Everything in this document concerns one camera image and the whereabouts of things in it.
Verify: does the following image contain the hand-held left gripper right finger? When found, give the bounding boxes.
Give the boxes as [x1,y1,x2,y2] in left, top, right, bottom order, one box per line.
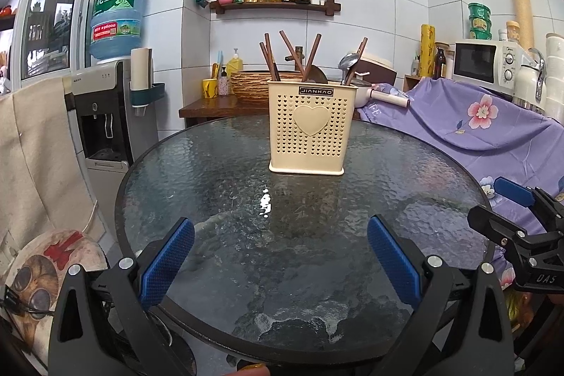
[367,215,517,376]

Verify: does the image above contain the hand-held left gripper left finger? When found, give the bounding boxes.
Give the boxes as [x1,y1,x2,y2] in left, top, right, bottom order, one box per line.
[46,216,197,376]

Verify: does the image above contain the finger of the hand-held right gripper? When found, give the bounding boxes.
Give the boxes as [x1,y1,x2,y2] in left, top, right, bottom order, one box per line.
[492,176,564,234]
[467,203,564,261]

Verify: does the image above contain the cream plastic utensil holder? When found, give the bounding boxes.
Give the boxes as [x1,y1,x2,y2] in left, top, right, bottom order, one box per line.
[268,79,357,175]

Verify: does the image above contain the large metal spoon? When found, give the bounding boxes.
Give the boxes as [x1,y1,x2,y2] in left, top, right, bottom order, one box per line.
[338,52,360,87]

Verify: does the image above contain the wooden-handled metal spoon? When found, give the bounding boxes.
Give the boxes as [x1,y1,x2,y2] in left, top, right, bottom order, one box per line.
[346,37,369,87]

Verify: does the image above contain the brown wooden chopstick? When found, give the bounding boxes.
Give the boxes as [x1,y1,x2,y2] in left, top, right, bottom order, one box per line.
[278,30,307,82]
[301,33,323,82]

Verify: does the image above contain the brown chopstick with gold band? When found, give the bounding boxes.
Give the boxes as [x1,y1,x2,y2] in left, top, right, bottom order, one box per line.
[264,33,281,81]
[258,42,279,81]

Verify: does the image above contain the purple floral cloth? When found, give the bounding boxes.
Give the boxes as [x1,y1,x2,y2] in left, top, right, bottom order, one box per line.
[359,76,564,315]

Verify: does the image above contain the white jug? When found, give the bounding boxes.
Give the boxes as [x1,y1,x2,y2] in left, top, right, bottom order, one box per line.
[513,48,549,112]

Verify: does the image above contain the white plastic container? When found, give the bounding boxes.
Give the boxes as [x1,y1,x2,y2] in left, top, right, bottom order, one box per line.
[544,32,564,121]

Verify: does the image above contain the white microwave oven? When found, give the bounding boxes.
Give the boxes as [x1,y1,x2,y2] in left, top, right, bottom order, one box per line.
[453,39,536,92]

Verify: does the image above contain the white electric pot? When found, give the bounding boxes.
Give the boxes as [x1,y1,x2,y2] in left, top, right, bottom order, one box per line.
[354,79,411,109]

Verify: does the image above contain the dark wooden counter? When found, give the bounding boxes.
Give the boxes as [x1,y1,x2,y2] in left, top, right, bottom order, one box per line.
[178,96,271,128]

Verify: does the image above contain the yellow wrap roll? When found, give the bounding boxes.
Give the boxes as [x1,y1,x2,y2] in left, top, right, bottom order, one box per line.
[420,24,437,78]

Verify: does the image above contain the teal cup holder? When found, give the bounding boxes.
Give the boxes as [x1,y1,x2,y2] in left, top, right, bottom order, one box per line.
[129,82,166,107]

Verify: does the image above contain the stacked green containers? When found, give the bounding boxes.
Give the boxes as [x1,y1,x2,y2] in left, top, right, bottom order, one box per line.
[468,2,492,41]

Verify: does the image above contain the beige cloth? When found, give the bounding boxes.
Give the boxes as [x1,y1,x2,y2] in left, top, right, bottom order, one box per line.
[0,76,106,253]

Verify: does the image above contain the brown and white rice cooker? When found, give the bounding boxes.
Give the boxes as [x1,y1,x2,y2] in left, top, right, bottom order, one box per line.
[358,52,395,85]

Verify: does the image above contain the beige rolled mat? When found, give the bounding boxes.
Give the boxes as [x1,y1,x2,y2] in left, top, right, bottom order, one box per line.
[507,0,536,51]

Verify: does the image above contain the woven pattern basin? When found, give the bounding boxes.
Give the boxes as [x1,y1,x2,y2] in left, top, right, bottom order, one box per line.
[230,70,309,97]

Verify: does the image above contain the grey water dispenser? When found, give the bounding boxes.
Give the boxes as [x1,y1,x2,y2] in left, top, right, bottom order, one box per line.
[70,59,161,174]

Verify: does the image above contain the white paper cup tube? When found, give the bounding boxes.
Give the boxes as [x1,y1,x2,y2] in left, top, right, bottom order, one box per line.
[130,47,153,95]

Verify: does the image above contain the yellow soap pump bottle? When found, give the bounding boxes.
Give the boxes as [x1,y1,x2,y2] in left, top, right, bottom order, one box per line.
[227,48,244,73]

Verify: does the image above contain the blue water cooler bottle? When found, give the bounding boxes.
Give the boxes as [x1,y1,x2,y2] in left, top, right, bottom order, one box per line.
[89,0,148,62]

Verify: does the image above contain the aluminium sliding window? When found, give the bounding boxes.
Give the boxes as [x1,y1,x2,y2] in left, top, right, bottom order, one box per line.
[9,0,109,95]

